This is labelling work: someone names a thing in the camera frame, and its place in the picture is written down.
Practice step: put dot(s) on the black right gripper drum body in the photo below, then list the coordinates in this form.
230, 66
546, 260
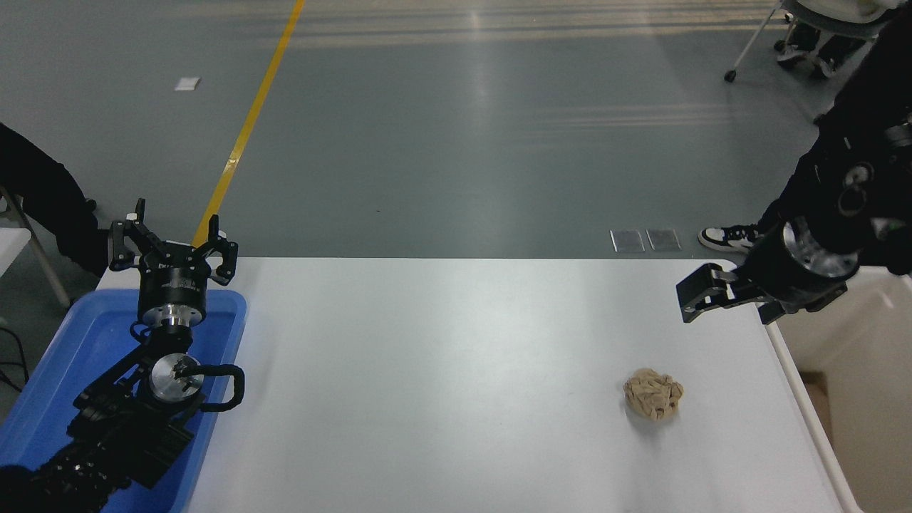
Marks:
776, 274

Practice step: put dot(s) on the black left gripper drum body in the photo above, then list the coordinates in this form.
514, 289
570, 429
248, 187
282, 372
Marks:
173, 280

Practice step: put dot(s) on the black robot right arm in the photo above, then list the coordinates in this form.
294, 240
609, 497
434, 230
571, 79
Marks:
819, 253

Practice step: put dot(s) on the clear floor plate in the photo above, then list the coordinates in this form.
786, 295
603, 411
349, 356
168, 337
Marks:
628, 241
664, 239

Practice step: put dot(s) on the person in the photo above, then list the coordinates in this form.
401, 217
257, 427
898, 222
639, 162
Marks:
869, 78
35, 192
792, 53

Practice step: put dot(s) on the blue plastic tray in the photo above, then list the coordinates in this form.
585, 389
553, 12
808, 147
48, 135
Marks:
85, 342

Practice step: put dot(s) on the white side table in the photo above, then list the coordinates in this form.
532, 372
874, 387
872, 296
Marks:
11, 249

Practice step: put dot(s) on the large pale bin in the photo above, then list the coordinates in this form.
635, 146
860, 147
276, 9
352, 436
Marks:
855, 399

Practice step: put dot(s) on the crumpled tan paper ball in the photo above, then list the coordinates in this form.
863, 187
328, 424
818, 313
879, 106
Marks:
654, 394

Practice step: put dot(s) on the white paper scrap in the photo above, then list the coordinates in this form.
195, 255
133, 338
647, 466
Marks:
187, 83

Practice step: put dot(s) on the white wheeled chair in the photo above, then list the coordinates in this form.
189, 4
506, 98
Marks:
833, 13

